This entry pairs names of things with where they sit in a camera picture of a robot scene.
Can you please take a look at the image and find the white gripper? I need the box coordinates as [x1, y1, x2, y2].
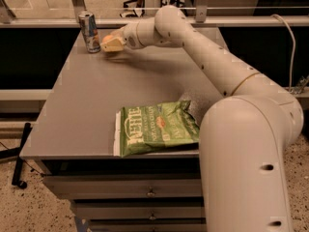
[100, 23, 141, 52]

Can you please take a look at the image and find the green kettle chips bag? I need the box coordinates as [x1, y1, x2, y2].
[113, 101, 200, 158]

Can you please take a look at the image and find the grey drawer cabinet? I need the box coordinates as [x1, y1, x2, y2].
[21, 38, 222, 232]

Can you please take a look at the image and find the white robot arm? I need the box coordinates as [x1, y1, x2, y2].
[101, 6, 303, 232]

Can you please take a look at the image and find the metal rail bracket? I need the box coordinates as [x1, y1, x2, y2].
[195, 5, 208, 23]

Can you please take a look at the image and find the black stand leg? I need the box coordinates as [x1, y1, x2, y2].
[0, 123, 32, 189]

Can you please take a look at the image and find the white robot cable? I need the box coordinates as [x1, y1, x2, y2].
[270, 14, 297, 94]

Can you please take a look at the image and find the orange fruit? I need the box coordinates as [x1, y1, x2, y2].
[102, 35, 113, 44]

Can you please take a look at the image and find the redbull can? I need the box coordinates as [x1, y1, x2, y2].
[78, 11, 100, 53]

